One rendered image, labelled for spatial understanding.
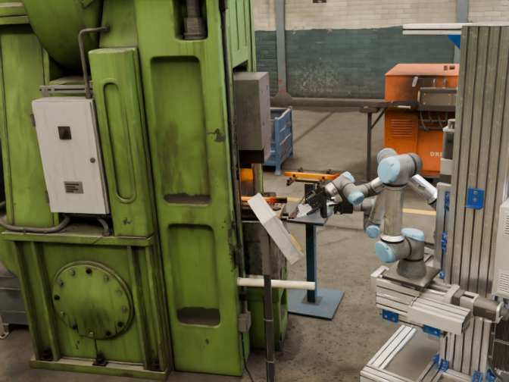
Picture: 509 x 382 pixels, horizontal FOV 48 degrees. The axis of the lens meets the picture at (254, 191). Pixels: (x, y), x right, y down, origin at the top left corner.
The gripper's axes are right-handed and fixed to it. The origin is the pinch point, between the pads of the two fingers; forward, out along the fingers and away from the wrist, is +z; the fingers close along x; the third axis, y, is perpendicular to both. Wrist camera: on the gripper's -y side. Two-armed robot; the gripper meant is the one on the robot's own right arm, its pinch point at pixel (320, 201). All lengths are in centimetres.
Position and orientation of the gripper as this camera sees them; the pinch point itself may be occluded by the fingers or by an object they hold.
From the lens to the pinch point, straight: 348.3
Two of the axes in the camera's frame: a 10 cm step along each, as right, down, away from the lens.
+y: 0.5, 9.4, 3.3
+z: -9.8, -0.2, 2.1
